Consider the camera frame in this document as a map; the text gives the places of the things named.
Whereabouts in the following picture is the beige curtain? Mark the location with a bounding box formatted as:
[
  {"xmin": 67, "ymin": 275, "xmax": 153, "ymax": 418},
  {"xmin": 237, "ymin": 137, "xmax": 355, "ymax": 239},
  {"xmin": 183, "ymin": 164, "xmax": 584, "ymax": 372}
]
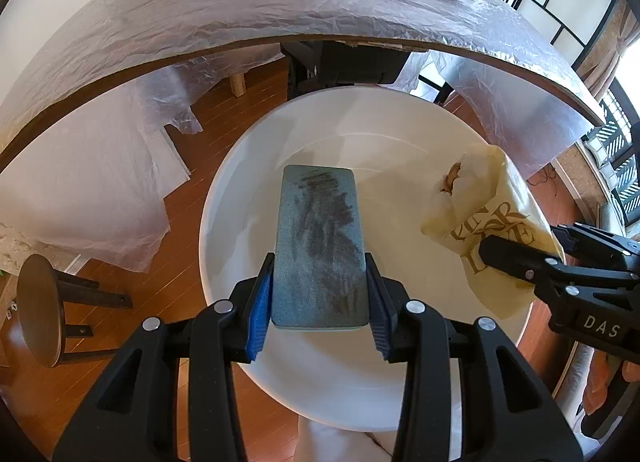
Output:
[{"xmin": 578, "ymin": 0, "xmax": 639, "ymax": 101}]

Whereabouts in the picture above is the dark round wooden stool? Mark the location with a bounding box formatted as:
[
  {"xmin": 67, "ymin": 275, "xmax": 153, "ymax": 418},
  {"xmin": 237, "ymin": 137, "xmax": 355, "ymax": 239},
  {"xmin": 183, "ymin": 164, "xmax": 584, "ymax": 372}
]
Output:
[{"xmin": 16, "ymin": 254, "xmax": 132, "ymax": 368}]

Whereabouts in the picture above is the grey green sponge block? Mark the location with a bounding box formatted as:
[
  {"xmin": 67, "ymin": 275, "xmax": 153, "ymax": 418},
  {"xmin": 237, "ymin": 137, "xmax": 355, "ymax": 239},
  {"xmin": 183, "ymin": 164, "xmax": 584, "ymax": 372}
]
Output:
[{"xmin": 271, "ymin": 164, "xmax": 369, "ymax": 331}]

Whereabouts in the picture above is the cream printed paper bag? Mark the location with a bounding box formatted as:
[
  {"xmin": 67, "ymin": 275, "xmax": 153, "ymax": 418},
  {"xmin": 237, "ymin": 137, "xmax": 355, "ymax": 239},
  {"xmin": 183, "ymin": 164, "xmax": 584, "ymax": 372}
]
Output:
[{"xmin": 421, "ymin": 144, "xmax": 565, "ymax": 319}]

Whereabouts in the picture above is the black cable on floor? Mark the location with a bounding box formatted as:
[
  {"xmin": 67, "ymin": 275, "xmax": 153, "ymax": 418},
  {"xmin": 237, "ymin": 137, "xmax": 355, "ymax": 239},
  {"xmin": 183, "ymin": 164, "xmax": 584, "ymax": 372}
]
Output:
[{"xmin": 527, "ymin": 163, "xmax": 559, "ymax": 188}]

